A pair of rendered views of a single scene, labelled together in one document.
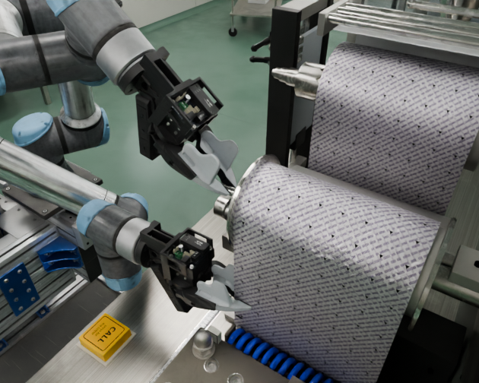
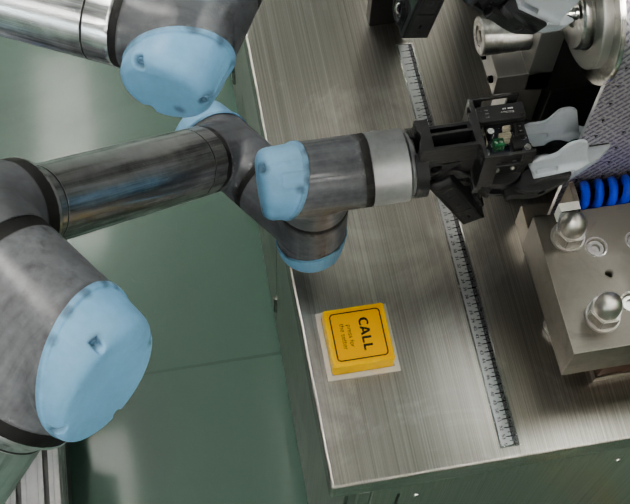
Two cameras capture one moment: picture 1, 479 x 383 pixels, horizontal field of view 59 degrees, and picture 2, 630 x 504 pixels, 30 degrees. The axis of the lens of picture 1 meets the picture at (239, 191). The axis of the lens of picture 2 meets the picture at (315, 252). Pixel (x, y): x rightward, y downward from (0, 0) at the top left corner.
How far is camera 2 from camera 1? 85 cm
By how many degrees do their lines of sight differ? 37
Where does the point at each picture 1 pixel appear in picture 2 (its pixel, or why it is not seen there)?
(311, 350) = not seen: outside the picture
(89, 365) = (377, 386)
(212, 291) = (561, 159)
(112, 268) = (334, 238)
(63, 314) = not seen: outside the picture
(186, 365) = (572, 269)
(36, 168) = (120, 174)
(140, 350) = (415, 317)
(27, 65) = (248, 14)
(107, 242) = (354, 201)
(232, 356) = (605, 219)
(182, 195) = not seen: outside the picture
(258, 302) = (624, 131)
